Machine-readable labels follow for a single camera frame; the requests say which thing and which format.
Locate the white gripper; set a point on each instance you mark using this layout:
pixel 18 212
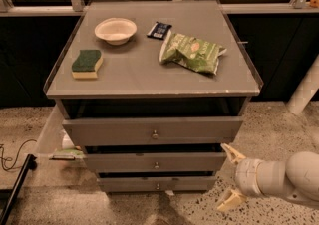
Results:
pixel 245 173

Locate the grey bottom drawer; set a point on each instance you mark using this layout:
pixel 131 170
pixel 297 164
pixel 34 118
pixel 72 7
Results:
pixel 154 184

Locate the grey drawer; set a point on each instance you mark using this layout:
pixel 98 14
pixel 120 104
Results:
pixel 155 162
pixel 147 131
pixel 154 184

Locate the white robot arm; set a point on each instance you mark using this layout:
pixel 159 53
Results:
pixel 295 180

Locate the grey drawer cabinet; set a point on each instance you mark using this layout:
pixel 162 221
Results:
pixel 132 83

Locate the grey middle drawer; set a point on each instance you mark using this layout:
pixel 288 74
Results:
pixel 155 162

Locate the grey top drawer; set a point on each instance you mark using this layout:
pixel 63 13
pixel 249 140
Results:
pixel 147 131

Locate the white pole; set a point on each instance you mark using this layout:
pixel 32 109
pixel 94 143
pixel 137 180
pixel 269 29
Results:
pixel 305 90

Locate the green chip bag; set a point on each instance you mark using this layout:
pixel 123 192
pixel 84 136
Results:
pixel 192 53

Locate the dark blue snack packet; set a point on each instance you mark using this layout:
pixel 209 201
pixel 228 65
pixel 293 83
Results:
pixel 159 30

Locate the clear plastic bin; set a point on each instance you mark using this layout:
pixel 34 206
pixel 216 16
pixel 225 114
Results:
pixel 54 145

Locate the green yellow sponge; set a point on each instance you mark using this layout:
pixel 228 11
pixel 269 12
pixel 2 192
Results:
pixel 87 64

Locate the white paper bowl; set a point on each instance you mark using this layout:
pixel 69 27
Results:
pixel 115 31

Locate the orange fruit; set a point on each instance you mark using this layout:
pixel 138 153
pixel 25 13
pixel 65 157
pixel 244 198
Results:
pixel 314 3

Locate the black metal bar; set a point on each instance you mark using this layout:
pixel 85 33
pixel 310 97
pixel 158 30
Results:
pixel 9 196

